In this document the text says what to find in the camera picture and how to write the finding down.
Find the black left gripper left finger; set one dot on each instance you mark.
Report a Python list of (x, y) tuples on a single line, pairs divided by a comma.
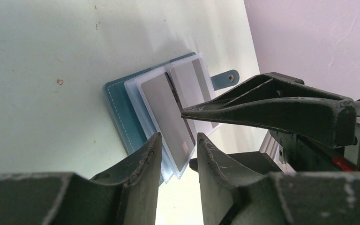
[(124, 194)]

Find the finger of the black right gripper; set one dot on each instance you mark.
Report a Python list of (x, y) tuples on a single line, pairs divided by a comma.
[(256, 161)]

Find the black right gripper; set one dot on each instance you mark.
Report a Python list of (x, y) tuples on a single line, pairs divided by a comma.
[(327, 121)]

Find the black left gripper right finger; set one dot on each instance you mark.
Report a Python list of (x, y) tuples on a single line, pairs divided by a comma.
[(236, 195)]

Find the blue card holder wallet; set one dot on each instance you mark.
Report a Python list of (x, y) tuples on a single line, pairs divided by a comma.
[(124, 116)]

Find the black credit card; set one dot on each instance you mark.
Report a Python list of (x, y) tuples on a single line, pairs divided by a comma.
[(164, 111)]

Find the white grey credit card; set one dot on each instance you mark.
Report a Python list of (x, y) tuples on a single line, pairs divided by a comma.
[(192, 81)]

